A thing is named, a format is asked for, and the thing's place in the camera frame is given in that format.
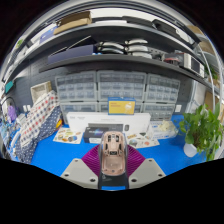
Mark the red white checkered cloth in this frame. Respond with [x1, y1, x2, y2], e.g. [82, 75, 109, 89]
[19, 90, 59, 148]

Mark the white metal shelf rack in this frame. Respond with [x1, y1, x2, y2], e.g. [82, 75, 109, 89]
[193, 24, 224, 121]

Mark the navy white-dotted cloth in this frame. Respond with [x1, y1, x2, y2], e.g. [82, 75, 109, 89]
[14, 106, 63, 164]

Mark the green potted plant white pot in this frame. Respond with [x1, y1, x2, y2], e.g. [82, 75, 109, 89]
[179, 103, 224, 162]

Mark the long white keyboard box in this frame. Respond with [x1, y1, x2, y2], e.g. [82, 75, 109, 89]
[66, 112, 152, 134]

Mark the beige plastic basket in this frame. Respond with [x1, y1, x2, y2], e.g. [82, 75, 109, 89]
[30, 80, 53, 104]

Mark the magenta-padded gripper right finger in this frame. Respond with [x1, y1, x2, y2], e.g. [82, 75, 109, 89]
[126, 143, 167, 190]

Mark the dark wall shelf unit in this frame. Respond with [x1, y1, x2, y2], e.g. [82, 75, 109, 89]
[1, 9, 221, 98]

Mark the clear small-parts drawer cabinet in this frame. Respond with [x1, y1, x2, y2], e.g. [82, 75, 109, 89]
[96, 69, 148, 102]
[59, 101, 99, 126]
[98, 100, 144, 114]
[146, 73, 181, 104]
[54, 71, 98, 102]
[143, 102, 176, 121]

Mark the white box with blue print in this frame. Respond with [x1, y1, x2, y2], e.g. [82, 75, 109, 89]
[148, 119, 179, 140]

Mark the colourful sticker sheet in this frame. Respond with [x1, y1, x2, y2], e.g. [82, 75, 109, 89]
[52, 127, 84, 145]
[125, 131, 161, 149]

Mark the small black labelled box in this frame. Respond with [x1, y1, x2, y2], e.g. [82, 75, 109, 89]
[82, 125, 109, 144]

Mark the yellow card box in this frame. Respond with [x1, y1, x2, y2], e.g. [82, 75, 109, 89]
[107, 96, 137, 116]

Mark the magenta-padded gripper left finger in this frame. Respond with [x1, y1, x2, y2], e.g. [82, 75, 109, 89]
[60, 143, 103, 190]

